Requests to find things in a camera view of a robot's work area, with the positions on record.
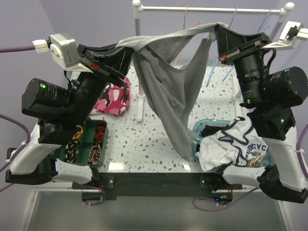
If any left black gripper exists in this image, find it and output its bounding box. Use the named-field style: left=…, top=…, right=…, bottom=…
left=64, top=39, right=140, bottom=124

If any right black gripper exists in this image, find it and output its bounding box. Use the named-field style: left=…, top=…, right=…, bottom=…
left=216, top=24, right=273, bottom=105

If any pink wire hanger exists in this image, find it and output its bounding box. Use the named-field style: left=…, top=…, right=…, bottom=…
left=170, top=5, right=200, bottom=70

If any grey tank top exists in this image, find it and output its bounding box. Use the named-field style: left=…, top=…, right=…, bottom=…
left=117, top=23, right=229, bottom=161

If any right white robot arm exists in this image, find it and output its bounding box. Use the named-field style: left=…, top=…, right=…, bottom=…
left=214, top=25, right=308, bottom=204

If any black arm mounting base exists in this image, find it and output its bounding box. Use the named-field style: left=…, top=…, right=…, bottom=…
left=72, top=172, right=243, bottom=202

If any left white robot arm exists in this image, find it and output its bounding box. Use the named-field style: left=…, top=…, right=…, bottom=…
left=5, top=44, right=134, bottom=189

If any pink camouflage garment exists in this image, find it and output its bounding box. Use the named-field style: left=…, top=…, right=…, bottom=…
left=93, top=77, right=130, bottom=116

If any white clothes rack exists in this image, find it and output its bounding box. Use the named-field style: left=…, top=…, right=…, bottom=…
left=132, top=0, right=295, bottom=122

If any orange black rolled tie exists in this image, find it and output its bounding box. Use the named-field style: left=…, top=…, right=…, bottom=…
left=94, top=121, right=106, bottom=142

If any yellow rolled tie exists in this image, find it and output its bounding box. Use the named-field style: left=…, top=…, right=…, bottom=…
left=72, top=125, right=84, bottom=142

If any green divided organizer tray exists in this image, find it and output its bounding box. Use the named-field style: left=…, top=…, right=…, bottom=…
left=51, top=120, right=109, bottom=167

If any clear blue plastic basket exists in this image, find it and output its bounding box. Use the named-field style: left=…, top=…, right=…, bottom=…
left=191, top=118, right=271, bottom=169

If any brown patterned rolled tie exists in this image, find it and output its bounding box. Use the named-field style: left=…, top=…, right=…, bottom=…
left=88, top=143, right=103, bottom=166

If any black white rolled tie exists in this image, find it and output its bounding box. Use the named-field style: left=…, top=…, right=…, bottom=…
left=64, top=141, right=79, bottom=163

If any white navy trimmed shirt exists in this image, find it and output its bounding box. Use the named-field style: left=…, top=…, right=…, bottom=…
left=196, top=116, right=270, bottom=172

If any left blue wire hanger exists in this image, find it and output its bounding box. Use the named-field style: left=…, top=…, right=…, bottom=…
left=206, top=6, right=239, bottom=88

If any blue wire hanger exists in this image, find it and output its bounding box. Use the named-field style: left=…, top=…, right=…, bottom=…
left=222, top=8, right=273, bottom=82
left=206, top=6, right=239, bottom=88

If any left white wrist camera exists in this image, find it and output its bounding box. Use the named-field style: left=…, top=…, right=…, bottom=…
left=32, top=33, right=93, bottom=73

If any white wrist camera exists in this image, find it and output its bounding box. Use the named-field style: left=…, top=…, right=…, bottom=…
left=32, top=33, right=93, bottom=73
left=262, top=21, right=308, bottom=51

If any right blue wire hanger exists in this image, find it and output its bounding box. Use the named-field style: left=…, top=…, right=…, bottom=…
left=222, top=8, right=273, bottom=82

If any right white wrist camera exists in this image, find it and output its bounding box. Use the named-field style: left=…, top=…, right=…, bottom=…
left=262, top=21, right=308, bottom=51

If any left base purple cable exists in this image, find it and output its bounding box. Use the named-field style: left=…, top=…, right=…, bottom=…
left=81, top=184, right=111, bottom=206

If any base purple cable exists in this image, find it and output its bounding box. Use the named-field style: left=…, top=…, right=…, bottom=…
left=81, top=184, right=111, bottom=206
left=192, top=187, right=260, bottom=213

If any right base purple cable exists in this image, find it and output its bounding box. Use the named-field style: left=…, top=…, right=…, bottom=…
left=192, top=187, right=260, bottom=213

